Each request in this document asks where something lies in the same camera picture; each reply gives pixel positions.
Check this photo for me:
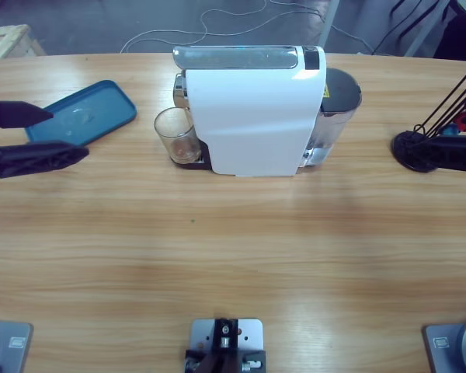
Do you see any long white floor cable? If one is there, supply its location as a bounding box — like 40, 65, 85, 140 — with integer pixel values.
120, 0, 323, 54

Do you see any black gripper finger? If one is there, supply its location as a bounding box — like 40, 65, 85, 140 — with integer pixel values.
0, 141, 90, 180
0, 99, 54, 129
419, 134, 466, 175

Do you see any black capsule holder stand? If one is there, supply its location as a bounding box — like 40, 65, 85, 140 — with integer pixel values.
391, 64, 466, 174

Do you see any silver coffee machine lever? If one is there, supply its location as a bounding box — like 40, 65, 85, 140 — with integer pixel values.
172, 44, 300, 71

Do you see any arm grey base plate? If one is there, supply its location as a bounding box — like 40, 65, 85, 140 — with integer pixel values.
0, 318, 35, 373
422, 318, 466, 373

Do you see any clear drinking glass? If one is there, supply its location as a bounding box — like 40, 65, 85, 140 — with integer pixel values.
153, 107, 203, 166

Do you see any white capsule coffee machine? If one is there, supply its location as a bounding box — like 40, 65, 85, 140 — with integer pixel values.
169, 44, 363, 179

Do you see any center metal mount plate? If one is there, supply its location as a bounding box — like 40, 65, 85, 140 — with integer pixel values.
183, 317, 268, 373

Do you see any silver grille drip tray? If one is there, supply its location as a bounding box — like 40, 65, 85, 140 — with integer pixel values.
169, 139, 213, 172

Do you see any clear water tank black lid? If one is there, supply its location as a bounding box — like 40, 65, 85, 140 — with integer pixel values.
302, 68, 363, 169

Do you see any teal plastic tray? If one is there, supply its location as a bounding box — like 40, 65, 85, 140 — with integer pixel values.
25, 79, 137, 148

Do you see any wooden crate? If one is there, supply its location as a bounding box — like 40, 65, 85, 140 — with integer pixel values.
0, 23, 47, 62

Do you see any black chair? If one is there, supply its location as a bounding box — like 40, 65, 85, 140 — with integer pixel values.
436, 13, 466, 63

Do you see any short white floor cable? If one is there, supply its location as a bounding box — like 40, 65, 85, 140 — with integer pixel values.
329, 23, 374, 54

